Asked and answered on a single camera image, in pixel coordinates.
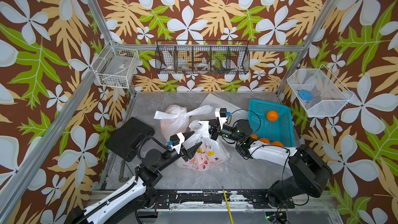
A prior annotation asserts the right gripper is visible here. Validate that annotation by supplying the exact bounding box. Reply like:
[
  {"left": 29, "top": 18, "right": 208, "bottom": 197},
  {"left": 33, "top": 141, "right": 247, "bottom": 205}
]
[{"left": 201, "top": 119, "right": 243, "bottom": 145}]

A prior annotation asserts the printed white plastic bag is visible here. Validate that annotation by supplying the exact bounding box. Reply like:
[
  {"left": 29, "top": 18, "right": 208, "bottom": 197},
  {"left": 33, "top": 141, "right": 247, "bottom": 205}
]
[{"left": 153, "top": 105, "right": 213, "bottom": 141}]

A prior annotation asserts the teal plastic basket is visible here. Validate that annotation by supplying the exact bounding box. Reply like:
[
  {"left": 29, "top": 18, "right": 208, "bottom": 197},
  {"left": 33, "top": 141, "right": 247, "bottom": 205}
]
[{"left": 247, "top": 100, "right": 295, "bottom": 147}]

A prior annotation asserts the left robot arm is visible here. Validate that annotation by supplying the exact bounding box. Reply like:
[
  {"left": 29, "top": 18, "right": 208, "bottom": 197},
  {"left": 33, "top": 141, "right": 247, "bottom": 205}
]
[{"left": 65, "top": 131, "right": 202, "bottom": 224}]

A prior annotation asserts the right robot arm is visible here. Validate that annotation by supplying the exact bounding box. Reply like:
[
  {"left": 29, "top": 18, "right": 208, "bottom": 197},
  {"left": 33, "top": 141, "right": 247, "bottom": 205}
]
[{"left": 209, "top": 118, "right": 332, "bottom": 208}]

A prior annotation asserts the black box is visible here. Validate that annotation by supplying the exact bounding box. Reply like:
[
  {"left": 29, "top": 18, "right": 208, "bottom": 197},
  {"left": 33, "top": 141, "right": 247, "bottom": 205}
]
[{"left": 105, "top": 117, "right": 154, "bottom": 162}]

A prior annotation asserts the yellow stick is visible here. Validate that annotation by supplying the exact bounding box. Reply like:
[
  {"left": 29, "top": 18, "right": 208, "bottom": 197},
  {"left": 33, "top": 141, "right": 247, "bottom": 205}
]
[{"left": 222, "top": 186, "right": 234, "bottom": 224}]

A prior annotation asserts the blue object in basket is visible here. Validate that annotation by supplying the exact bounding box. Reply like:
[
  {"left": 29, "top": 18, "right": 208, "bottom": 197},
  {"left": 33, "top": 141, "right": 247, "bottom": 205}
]
[{"left": 298, "top": 90, "right": 313, "bottom": 101}]

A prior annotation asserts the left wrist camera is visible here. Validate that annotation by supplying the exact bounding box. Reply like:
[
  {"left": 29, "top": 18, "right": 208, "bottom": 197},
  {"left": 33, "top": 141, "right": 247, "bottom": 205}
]
[{"left": 167, "top": 132, "right": 186, "bottom": 154}]

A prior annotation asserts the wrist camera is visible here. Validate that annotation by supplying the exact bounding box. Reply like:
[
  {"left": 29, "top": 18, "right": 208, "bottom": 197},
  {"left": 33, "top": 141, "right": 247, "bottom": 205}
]
[
  {"left": 215, "top": 108, "right": 231, "bottom": 129},
  {"left": 167, "top": 132, "right": 186, "bottom": 154}
]

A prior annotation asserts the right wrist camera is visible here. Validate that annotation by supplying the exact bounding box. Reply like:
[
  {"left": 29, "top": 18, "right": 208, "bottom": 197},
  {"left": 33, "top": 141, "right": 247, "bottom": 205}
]
[{"left": 215, "top": 108, "right": 231, "bottom": 129}]

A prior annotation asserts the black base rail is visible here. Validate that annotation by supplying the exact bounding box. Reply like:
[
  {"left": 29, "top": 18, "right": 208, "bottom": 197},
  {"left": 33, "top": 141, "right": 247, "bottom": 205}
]
[{"left": 130, "top": 189, "right": 296, "bottom": 209}]

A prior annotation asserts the black wire basket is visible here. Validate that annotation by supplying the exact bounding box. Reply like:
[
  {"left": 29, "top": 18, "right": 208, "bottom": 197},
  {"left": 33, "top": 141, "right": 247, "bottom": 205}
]
[{"left": 154, "top": 40, "right": 250, "bottom": 75}]

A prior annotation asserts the white wire basket left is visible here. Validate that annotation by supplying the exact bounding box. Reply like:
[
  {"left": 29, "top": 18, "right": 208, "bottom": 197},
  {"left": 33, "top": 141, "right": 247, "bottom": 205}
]
[{"left": 92, "top": 42, "right": 140, "bottom": 89}]

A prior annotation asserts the white wire basket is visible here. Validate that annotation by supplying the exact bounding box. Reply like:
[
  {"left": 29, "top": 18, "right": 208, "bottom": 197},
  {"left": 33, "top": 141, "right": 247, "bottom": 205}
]
[
  {"left": 92, "top": 42, "right": 140, "bottom": 89},
  {"left": 287, "top": 65, "right": 354, "bottom": 117}
]

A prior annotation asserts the white wire basket right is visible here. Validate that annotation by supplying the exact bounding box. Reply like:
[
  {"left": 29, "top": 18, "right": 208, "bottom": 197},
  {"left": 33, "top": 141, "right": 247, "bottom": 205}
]
[{"left": 287, "top": 65, "right": 354, "bottom": 117}]

